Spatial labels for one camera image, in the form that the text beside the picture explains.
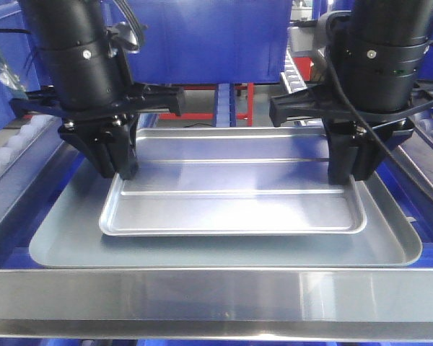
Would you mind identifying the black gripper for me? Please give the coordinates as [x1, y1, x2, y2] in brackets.
[268, 84, 416, 185]

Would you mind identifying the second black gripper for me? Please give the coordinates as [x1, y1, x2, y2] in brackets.
[9, 82, 184, 179]

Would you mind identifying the silver metal tray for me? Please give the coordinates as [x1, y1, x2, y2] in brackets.
[99, 126, 367, 236]

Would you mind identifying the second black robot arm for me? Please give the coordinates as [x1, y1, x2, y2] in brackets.
[10, 1, 184, 179]

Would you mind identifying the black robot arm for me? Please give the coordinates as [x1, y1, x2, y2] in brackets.
[269, 1, 433, 185]

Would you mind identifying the large grey metal tray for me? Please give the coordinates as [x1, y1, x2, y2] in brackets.
[30, 164, 422, 267]

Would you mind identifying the large blue plastic bin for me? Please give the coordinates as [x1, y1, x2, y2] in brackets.
[128, 1, 292, 84]

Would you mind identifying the black cable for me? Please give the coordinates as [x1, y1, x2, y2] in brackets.
[324, 39, 433, 213]

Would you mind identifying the red steel floor frame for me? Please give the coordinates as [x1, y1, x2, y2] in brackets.
[159, 82, 255, 127]

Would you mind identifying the steel shelf front rail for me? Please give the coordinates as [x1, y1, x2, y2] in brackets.
[0, 268, 433, 342]

